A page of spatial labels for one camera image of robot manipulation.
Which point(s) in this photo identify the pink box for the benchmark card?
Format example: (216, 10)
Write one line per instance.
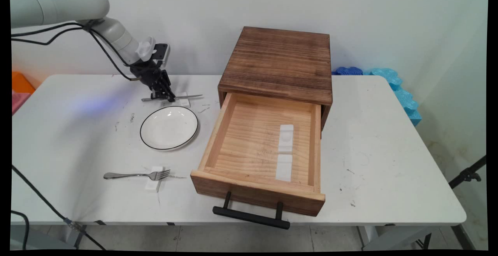
(19, 102)

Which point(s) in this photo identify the white plate black rim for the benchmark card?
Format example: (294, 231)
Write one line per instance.
(169, 127)

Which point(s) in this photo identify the black tripod stand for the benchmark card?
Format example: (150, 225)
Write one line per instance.
(467, 175)

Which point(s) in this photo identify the orange box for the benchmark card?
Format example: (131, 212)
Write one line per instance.
(21, 83)

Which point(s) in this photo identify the dark blue foam piece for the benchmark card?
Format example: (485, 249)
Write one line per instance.
(348, 71)

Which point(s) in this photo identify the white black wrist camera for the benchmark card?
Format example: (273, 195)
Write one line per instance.
(160, 51)

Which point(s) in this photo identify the light blue foam piece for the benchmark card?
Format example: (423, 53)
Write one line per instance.
(404, 98)

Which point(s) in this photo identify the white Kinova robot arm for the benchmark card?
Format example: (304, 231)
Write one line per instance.
(58, 3)

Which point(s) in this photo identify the white cutlery rest block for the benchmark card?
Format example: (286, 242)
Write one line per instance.
(184, 102)
(286, 137)
(284, 168)
(152, 186)

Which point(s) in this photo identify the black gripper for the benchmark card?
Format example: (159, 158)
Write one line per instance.
(148, 73)

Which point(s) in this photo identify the silver table knife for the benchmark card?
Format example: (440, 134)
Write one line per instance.
(192, 96)

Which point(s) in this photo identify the white table leg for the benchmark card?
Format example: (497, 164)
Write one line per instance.
(74, 235)

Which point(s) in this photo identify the dark brown wooden cabinet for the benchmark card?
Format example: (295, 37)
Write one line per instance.
(278, 61)

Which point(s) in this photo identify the silver fork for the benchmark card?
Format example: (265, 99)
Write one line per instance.
(128, 175)

